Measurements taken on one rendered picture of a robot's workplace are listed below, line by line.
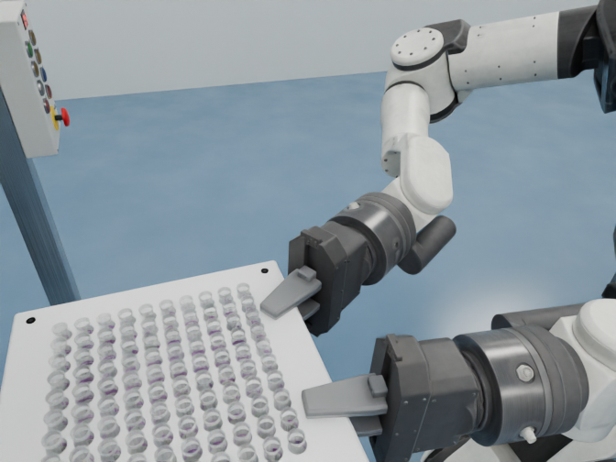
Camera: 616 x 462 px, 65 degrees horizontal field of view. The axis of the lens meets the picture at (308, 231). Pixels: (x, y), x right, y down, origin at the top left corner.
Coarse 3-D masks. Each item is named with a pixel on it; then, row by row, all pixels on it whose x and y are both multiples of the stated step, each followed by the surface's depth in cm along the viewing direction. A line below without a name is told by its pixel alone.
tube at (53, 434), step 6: (48, 432) 33; (54, 432) 33; (42, 438) 33; (48, 438) 33; (54, 438) 34; (60, 438) 33; (42, 444) 32; (54, 444) 32; (60, 444) 33; (66, 444) 34; (48, 450) 32; (54, 450) 32; (60, 450) 33
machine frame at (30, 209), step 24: (0, 96) 89; (0, 120) 91; (0, 144) 94; (0, 168) 96; (24, 168) 98; (24, 192) 101; (24, 216) 104; (48, 216) 107; (24, 240) 107; (48, 240) 109; (48, 264) 112; (48, 288) 116; (72, 288) 119
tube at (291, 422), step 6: (288, 408) 35; (282, 414) 35; (288, 414) 36; (294, 414) 35; (282, 420) 34; (288, 420) 36; (294, 420) 34; (282, 426) 34; (288, 426) 34; (294, 426) 35
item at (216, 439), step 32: (192, 320) 42; (128, 352) 39; (192, 352) 39; (224, 352) 40; (128, 384) 36; (160, 384) 36; (224, 384) 37; (256, 384) 38; (128, 416) 35; (160, 416) 34; (192, 416) 34; (256, 416) 35; (128, 448) 33; (160, 448) 32; (192, 448) 34; (224, 448) 33
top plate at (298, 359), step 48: (144, 288) 46; (192, 288) 46; (48, 336) 41; (96, 336) 41; (288, 336) 42; (48, 384) 37; (96, 384) 37; (144, 384) 37; (192, 384) 38; (240, 384) 38; (288, 384) 38; (0, 432) 34; (96, 432) 34; (144, 432) 34; (288, 432) 34; (336, 432) 35
